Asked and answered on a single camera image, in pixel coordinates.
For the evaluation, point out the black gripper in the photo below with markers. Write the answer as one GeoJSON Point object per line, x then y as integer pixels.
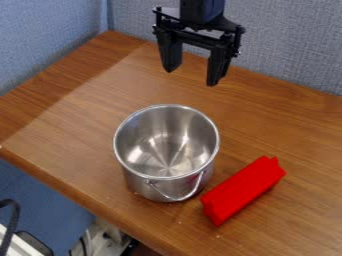
{"type": "Point", "coordinates": [199, 15]}

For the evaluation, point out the shiny metal pot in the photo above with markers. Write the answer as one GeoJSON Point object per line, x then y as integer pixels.
{"type": "Point", "coordinates": [165, 145]}

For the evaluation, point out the red rectangular block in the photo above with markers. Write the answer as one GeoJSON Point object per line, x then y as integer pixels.
{"type": "Point", "coordinates": [240, 189]}

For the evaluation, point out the white clutter under table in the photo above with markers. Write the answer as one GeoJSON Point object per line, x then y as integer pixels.
{"type": "Point", "coordinates": [103, 240]}

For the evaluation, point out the white box under table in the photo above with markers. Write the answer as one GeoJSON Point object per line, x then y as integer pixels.
{"type": "Point", "coordinates": [21, 244]}

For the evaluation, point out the black strap handle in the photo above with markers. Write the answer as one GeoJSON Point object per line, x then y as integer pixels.
{"type": "Point", "coordinates": [12, 224]}

